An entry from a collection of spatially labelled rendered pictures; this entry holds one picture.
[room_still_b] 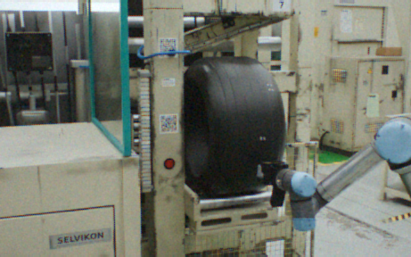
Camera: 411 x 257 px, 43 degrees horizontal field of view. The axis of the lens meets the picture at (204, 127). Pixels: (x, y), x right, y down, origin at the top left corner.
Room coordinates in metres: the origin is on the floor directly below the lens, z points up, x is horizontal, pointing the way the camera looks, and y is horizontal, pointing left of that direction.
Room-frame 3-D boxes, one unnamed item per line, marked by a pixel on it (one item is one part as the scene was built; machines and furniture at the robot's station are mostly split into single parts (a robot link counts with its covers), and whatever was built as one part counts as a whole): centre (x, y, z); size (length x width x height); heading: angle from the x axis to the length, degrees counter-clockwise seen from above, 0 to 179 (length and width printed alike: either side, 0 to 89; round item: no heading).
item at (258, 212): (2.04, -0.12, 0.84); 0.36 x 0.09 x 0.06; 110
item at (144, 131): (2.01, 0.23, 1.19); 0.05 x 0.04 x 0.48; 20
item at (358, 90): (6.87, -2.10, 0.62); 0.91 x 0.58 x 1.25; 120
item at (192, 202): (2.11, 0.09, 0.90); 0.40 x 0.03 x 0.10; 20
